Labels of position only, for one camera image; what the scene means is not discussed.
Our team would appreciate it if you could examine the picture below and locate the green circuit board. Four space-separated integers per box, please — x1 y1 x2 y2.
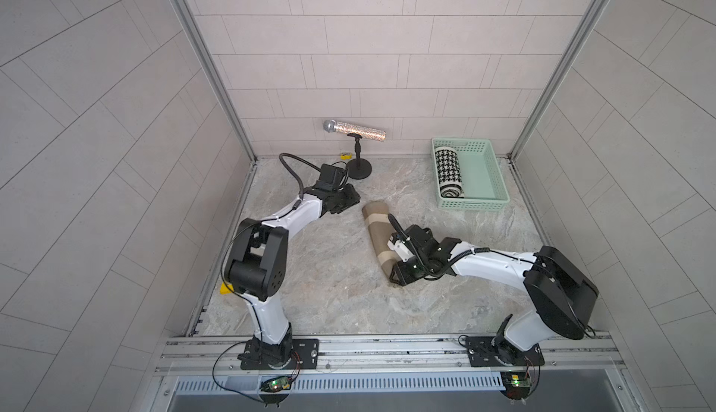
260 376 293 393
500 372 533 401

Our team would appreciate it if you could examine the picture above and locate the yellow plastic tool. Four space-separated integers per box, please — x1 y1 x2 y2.
219 283 234 295

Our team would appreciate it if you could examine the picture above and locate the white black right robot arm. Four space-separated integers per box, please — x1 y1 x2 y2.
387 225 599 367

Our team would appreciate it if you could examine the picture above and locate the aluminium corner post right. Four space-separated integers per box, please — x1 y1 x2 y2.
507 0 611 162

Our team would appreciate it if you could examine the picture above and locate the aluminium corner post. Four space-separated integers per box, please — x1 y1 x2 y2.
507 0 611 162
170 0 257 167

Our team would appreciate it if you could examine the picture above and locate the brown beige plaid blanket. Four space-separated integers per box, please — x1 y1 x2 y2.
362 201 400 278

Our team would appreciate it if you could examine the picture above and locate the aluminium corner post left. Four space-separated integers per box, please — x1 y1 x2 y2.
170 0 257 167

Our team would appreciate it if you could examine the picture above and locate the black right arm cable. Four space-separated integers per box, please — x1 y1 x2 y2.
387 213 538 279

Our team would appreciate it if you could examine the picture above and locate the glitter microphone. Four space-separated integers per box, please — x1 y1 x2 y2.
323 119 386 142

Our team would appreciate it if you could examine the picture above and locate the black microphone stand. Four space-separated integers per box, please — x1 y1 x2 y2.
347 133 372 180

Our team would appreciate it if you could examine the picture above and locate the mint green plastic basket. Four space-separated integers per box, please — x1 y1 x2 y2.
432 138 510 212

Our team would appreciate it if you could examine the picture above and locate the left green circuit board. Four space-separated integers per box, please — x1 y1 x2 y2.
260 376 293 393

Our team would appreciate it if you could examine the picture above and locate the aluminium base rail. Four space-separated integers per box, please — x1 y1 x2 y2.
154 333 625 394

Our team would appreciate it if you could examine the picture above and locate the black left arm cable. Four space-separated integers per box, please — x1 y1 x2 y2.
279 152 326 212

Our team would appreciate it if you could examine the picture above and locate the right green circuit board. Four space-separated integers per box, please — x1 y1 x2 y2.
500 372 533 401

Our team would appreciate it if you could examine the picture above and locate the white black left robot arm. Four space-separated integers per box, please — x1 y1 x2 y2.
221 163 360 369

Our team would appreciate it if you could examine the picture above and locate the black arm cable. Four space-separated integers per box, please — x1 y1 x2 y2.
387 213 538 279
279 152 326 212

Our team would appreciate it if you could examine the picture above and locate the black white houndstooth scarf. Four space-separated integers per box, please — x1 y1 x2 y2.
434 147 464 199

